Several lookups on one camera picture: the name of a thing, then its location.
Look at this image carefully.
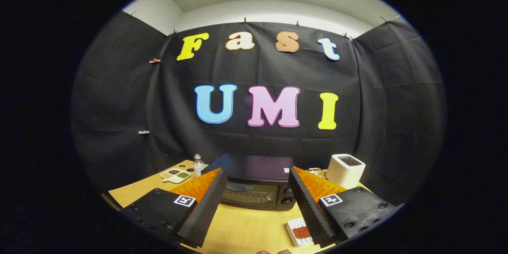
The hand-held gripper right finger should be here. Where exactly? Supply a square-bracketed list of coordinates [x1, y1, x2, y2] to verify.
[288, 166, 397, 248]

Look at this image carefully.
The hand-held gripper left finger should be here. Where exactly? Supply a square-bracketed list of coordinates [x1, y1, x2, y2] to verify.
[121, 167, 228, 248]

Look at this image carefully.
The red steak piece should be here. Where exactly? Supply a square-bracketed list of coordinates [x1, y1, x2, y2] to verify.
[292, 225, 311, 239]

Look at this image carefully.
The black toaster oven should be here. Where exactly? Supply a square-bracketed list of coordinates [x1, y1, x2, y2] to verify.
[201, 153, 297, 211]

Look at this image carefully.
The white bread toaster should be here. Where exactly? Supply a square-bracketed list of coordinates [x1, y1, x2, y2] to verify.
[326, 154, 366, 190]

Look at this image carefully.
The white ribbed tray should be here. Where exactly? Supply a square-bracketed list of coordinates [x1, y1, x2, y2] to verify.
[286, 217, 314, 247]

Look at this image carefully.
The clear plastic water bottle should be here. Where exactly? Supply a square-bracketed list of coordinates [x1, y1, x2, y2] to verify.
[193, 154, 205, 178]

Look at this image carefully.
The white divided spice dish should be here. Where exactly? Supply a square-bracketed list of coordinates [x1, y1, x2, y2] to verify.
[160, 168, 192, 184]

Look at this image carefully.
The black backdrop cloth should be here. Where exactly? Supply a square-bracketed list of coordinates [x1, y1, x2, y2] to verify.
[71, 10, 447, 207]

